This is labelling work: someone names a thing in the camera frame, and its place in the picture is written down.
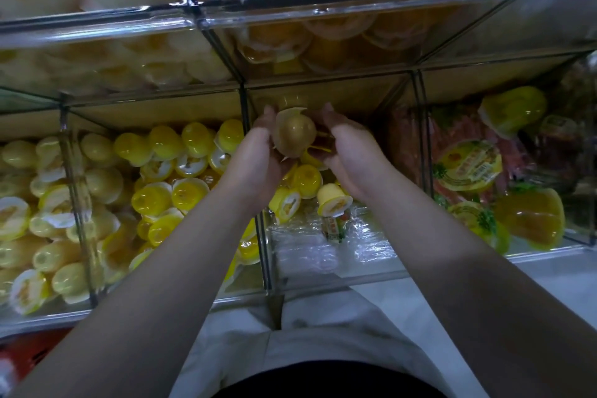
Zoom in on light grey shorts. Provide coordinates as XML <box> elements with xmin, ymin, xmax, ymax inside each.
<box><xmin>172</xmin><ymin>285</ymin><xmax>455</xmax><ymax>398</ymax></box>

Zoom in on pile of pale yellow jelly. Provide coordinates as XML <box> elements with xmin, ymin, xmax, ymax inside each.
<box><xmin>0</xmin><ymin>132</ymin><xmax>136</xmax><ymax>317</ymax></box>

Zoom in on person's left hand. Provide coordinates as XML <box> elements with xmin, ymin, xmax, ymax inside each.
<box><xmin>219</xmin><ymin>106</ymin><xmax>292</xmax><ymax>219</ymax></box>

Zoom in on person's right forearm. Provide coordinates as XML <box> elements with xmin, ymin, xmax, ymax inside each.
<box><xmin>359</xmin><ymin>174</ymin><xmax>597</xmax><ymax>398</ymax></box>

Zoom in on pile of yellow jelly cups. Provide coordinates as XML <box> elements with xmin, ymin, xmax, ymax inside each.
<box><xmin>112</xmin><ymin>118</ymin><xmax>267</xmax><ymax>284</ymax></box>

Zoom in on single pale yellow jelly cup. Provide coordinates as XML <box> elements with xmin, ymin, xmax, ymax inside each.
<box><xmin>271</xmin><ymin>106</ymin><xmax>319</xmax><ymax>159</ymax></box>

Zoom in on person's right hand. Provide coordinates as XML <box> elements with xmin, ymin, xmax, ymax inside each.
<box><xmin>315</xmin><ymin>102</ymin><xmax>399</xmax><ymax>206</ymax></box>

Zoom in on black shirt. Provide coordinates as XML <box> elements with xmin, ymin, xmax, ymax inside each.
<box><xmin>215</xmin><ymin>360</ymin><xmax>449</xmax><ymax>398</ymax></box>

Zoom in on pile of pastel jelly cups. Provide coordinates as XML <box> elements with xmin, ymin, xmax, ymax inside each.
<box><xmin>269</xmin><ymin>146</ymin><xmax>356</xmax><ymax>226</ymax></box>

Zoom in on dark red object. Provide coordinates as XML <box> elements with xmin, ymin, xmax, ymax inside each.
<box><xmin>0</xmin><ymin>328</ymin><xmax>71</xmax><ymax>398</ymax></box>

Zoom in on person's left forearm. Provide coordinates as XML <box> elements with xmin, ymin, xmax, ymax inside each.
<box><xmin>14</xmin><ymin>188</ymin><xmax>281</xmax><ymax>398</ymax></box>

